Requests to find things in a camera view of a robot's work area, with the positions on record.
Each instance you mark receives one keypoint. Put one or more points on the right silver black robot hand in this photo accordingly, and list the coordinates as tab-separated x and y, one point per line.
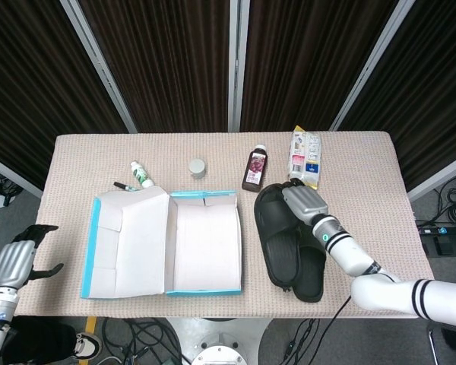
306	203

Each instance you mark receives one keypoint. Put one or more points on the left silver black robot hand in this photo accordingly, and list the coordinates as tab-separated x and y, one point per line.
13	262

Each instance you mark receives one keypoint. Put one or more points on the black rubber slipper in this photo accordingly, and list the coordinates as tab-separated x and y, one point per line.
268	213
311	277

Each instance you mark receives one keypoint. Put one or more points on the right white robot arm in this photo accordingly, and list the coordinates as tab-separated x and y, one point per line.
346	251

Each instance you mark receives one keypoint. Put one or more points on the beige textured table cover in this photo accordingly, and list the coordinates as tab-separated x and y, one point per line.
365	171

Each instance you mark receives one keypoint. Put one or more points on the light blue shoe box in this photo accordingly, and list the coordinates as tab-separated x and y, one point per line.
201	247

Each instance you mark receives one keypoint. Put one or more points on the white yellow snack packet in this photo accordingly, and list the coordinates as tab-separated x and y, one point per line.
304	159

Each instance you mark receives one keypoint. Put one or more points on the dark grape juice bottle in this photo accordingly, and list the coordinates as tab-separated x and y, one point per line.
254	171

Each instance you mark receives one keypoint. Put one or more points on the black trouser leg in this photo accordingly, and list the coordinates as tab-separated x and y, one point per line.
42	338

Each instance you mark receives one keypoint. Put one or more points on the white black sneaker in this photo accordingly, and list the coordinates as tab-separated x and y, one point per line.
88	342

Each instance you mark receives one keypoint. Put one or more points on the small grey cup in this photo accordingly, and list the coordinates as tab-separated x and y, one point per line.
197	169

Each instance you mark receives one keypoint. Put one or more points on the black marker pen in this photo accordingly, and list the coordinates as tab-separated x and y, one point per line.
119	185

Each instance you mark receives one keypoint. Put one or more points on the dark ribbed partition panel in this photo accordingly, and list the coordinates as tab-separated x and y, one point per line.
433	76
30	76
300	64
167	64

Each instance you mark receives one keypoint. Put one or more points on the green white tube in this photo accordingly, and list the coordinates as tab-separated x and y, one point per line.
141	175

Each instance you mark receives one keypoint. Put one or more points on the grey metal partition post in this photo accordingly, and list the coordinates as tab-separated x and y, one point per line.
372	64
11	173
238	64
99	64
441	175

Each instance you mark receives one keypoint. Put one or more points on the white pedestal base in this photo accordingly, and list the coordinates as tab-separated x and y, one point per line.
218	334

